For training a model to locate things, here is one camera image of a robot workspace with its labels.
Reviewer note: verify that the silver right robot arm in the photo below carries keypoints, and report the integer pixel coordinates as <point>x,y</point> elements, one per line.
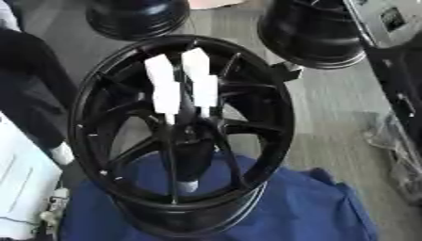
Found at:
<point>384,19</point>

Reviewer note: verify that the black spoked wheel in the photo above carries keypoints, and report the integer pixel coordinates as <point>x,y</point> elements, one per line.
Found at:
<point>93,125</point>

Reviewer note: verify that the small black bracket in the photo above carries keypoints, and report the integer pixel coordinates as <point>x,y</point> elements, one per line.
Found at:
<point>287,71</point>

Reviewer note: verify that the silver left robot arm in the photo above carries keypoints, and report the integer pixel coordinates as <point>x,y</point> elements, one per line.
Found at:
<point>22,182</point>

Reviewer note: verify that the clear plastic bag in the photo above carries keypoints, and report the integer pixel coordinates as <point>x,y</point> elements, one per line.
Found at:
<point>398,169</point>

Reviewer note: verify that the black round wheel rim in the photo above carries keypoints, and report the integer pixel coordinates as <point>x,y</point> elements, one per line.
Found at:
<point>137,19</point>
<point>307,31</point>

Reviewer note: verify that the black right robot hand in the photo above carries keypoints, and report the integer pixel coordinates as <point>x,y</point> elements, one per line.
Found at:
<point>401,81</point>

